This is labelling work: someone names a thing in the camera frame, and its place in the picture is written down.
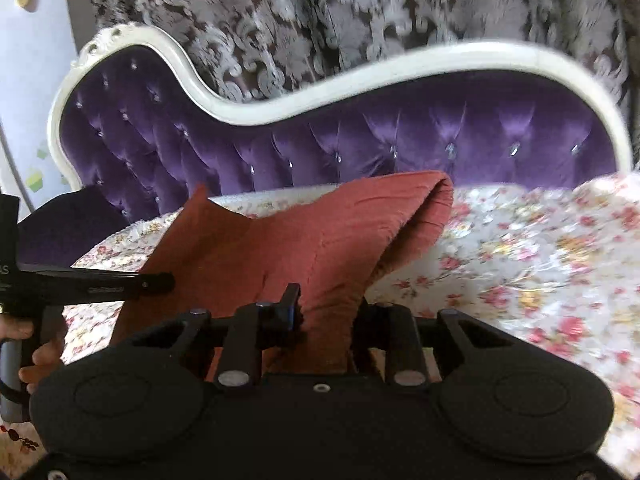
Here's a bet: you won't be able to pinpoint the rust red pants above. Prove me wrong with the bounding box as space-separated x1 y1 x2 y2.
111 171 454 374

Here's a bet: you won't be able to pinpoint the person's left hand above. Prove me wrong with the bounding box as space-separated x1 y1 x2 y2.
0 314 64 395

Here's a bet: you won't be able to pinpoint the floral white bed sheet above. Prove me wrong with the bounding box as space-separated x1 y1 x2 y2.
0 171 640 480

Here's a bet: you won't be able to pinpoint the grey damask patterned curtain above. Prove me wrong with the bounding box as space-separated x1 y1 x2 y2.
90 0 639 136

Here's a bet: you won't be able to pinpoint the purple tufted sofa white frame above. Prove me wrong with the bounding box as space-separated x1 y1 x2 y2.
14 23 634 269

